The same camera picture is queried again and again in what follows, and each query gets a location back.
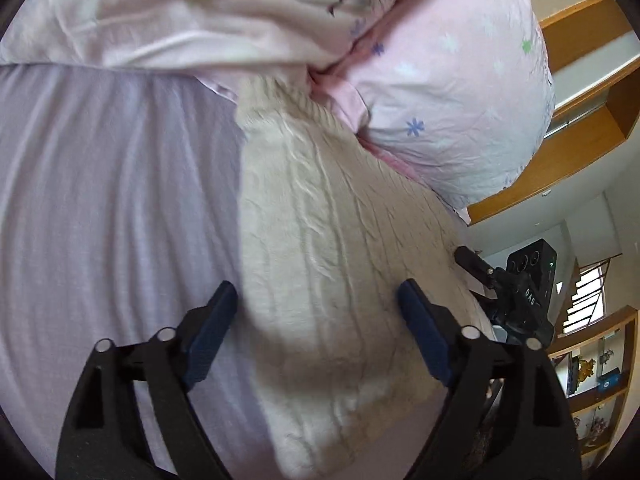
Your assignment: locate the beige cable knit sweater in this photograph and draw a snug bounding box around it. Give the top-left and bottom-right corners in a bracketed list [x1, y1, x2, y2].
[236, 77, 490, 479]

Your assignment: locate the wooden staircase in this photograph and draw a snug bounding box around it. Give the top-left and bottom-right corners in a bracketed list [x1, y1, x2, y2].
[555, 255, 618, 337]

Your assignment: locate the wooden bookshelf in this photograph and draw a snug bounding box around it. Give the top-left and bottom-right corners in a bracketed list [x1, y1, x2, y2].
[549, 306, 639, 477]

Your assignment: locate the pink floral right pillow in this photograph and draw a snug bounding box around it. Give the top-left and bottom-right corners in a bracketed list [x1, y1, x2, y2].
[314, 0, 554, 210]

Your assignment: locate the wooden headboard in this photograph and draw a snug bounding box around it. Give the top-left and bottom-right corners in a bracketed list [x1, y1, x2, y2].
[469, 0, 639, 224]

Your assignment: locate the white floral left pillow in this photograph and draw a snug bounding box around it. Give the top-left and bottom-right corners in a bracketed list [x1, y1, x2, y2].
[1, 0, 398, 98]

